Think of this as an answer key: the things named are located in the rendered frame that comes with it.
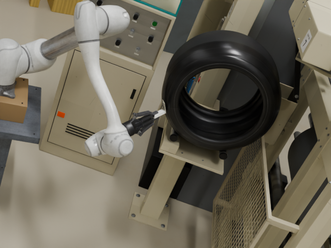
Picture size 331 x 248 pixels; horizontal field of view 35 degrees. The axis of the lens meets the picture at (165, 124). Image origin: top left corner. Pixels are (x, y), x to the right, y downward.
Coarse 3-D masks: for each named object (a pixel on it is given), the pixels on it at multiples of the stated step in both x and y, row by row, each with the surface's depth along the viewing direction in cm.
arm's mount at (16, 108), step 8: (16, 80) 298; (24, 80) 301; (16, 88) 291; (24, 88) 294; (0, 96) 279; (16, 96) 284; (24, 96) 287; (0, 104) 275; (8, 104) 276; (16, 104) 278; (24, 104) 280; (0, 112) 278; (8, 112) 279; (16, 112) 280; (24, 112) 281; (8, 120) 282; (16, 120) 283
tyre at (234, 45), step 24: (192, 48) 258; (216, 48) 251; (240, 48) 251; (264, 48) 268; (168, 72) 262; (192, 72) 254; (240, 72) 251; (264, 72) 252; (168, 96) 263; (264, 96) 256; (168, 120) 273; (192, 120) 296; (216, 120) 299; (240, 120) 296; (264, 120) 263; (216, 144) 274; (240, 144) 273
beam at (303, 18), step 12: (300, 0) 257; (312, 0) 249; (324, 0) 257; (300, 12) 249; (312, 12) 233; (324, 12) 239; (300, 24) 242; (312, 24) 224; (324, 24) 224; (300, 36) 235; (312, 36) 218; (324, 36) 215; (300, 48) 228; (312, 48) 219; (324, 48) 218; (312, 60) 221; (324, 60) 221
